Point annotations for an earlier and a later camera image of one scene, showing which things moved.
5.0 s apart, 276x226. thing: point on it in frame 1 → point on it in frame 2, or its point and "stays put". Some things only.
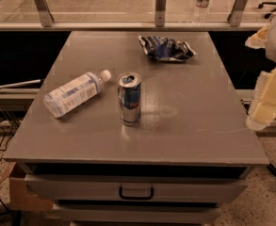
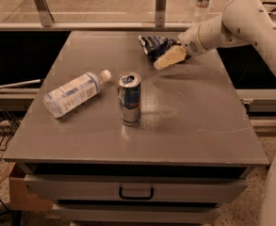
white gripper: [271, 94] → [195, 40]
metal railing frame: [47, 24] stays put
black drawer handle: [136, 198] stays put
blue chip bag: [167, 49] stays put
